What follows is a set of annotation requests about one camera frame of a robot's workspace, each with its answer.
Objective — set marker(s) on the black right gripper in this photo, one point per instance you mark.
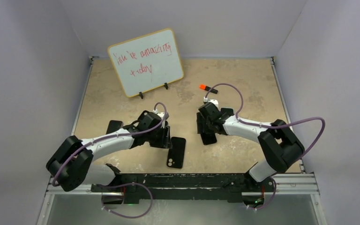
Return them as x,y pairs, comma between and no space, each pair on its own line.
206,127

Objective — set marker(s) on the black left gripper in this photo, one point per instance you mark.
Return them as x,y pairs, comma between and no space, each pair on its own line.
164,142

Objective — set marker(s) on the black smartphone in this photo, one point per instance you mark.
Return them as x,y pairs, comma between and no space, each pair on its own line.
226,113

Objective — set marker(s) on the light blue phone case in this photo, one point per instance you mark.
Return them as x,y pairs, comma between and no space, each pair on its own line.
208,136

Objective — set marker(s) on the black phone case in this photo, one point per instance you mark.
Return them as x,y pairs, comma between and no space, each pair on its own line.
176,153
113,126

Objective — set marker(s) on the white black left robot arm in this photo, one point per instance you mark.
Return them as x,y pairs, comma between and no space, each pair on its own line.
71,162

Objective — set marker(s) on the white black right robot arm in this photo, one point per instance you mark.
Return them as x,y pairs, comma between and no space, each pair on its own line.
280,146

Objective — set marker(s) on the orange capped black marker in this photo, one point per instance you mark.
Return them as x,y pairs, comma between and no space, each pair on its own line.
207,88

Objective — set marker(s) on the yellow framed whiteboard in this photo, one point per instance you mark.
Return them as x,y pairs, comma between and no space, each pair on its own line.
147,62

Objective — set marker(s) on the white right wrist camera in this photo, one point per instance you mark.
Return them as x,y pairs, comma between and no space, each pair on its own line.
213,101

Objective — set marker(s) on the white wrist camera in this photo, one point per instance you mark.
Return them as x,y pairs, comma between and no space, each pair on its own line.
162,115
213,101

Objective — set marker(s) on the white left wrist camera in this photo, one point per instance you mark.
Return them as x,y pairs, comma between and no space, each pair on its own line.
162,115

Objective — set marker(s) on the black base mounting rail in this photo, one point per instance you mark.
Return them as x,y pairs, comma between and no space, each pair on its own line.
230,187

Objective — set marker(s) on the aluminium frame rail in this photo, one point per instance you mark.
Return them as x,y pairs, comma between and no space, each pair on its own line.
296,184

